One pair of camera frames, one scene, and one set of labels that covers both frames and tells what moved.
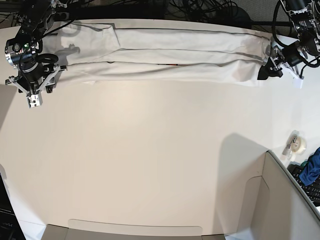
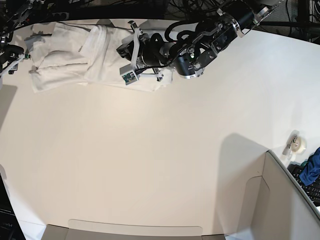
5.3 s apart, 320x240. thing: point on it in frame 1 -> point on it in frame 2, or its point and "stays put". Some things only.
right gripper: (269, 69) -> (125, 50)
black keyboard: (313, 191) stays put
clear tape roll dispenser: (296, 145) stays put
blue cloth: (311, 170) stays put
